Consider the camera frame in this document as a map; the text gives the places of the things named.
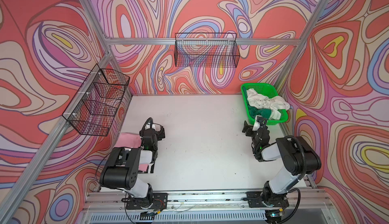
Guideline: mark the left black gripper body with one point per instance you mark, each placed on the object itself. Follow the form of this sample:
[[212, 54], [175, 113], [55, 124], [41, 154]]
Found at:
[[151, 133]]

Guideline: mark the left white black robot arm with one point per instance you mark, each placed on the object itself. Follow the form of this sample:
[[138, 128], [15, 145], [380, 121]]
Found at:
[[130, 154]]

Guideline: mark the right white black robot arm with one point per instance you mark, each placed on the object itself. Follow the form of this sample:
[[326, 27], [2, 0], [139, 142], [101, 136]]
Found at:
[[298, 157]]

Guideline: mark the green t shirt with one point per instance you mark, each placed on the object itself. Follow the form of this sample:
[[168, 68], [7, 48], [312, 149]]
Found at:
[[263, 112]]

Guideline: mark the pink folded t shirt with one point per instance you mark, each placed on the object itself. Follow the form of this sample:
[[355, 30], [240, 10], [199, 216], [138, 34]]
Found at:
[[128, 140]]

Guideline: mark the black white folded t shirt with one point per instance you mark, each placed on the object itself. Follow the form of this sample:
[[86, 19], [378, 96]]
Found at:
[[150, 168]]

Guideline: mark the green plastic basket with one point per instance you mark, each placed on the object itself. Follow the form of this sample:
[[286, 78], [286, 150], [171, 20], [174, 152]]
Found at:
[[267, 90]]

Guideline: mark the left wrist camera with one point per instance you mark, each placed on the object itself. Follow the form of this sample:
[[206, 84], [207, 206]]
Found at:
[[154, 126]]

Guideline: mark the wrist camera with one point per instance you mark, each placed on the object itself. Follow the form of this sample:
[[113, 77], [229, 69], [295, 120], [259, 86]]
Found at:
[[260, 123], [154, 126]]

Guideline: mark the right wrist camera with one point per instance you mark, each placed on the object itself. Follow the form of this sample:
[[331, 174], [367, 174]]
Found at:
[[260, 123]]

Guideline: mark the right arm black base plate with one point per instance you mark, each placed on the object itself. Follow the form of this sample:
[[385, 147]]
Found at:
[[260, 200]]

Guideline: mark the black wire basket left wall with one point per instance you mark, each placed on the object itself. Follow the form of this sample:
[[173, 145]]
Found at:
[[97, 101]]

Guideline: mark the black wire basket wall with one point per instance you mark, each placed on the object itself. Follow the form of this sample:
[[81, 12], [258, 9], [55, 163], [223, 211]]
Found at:
[[206, 49], [97, 101]]

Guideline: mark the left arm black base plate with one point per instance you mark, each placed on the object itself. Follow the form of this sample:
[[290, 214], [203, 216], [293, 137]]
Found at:
[[155, 202]]

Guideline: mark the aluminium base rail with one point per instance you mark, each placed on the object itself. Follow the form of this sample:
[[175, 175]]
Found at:
[[202, 200]]

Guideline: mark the white vented cable duct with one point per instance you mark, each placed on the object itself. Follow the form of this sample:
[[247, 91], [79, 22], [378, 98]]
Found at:
[[192, 217]]

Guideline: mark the black wire basket back wall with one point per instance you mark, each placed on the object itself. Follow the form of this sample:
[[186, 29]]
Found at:
[[206, 49]]

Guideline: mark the aluminium frame left bar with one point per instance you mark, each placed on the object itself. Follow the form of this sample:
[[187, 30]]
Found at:
[[18, 192]]

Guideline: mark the aluminium frame left post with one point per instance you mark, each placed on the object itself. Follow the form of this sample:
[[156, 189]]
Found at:
[[91, 14]]

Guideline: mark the aluminium frame post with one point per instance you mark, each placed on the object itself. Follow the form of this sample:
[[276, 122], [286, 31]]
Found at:
[[91, 14], [312, 21]]

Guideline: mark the aluminium frame right post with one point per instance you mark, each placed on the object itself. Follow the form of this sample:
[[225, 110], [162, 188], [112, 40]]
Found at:
[[312, 21]]

